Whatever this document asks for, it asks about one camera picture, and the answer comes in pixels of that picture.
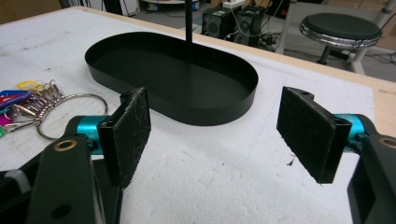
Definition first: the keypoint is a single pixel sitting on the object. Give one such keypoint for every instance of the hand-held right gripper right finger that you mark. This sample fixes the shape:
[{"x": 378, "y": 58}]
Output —
[{"x": 308, "y": 133}]

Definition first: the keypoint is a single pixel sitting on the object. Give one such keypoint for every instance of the black oval tray with stand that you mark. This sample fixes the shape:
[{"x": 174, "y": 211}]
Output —
[{"x": 174, "y": 77}]

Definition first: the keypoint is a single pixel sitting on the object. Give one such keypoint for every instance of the round black stool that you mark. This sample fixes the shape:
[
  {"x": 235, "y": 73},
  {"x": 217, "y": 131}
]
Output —
[{"x": 339, "y": 26}]

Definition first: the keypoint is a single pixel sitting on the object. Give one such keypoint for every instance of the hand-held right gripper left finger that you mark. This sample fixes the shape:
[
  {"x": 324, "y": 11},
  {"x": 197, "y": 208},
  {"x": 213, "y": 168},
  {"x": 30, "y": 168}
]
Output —
[{"x": 130, "y": 133}]

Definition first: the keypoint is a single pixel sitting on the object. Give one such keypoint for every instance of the black computer tower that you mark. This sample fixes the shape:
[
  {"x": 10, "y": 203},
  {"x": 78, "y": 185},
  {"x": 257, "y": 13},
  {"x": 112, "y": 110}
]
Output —
[
  {"x": 250, "y": 26},
  {"x": 218, "y": 23}
]

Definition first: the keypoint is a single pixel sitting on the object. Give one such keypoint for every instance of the white foam table mat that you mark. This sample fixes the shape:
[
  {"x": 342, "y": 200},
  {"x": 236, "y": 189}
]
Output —
[{"x": 202, "y": 186}]

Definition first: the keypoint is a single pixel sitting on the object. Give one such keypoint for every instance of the white metal desk leg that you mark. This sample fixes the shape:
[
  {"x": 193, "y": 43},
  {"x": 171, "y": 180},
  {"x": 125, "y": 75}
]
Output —
[
  {"x": 361, "y": 56},
  {"x": 286, "y": 31}
]

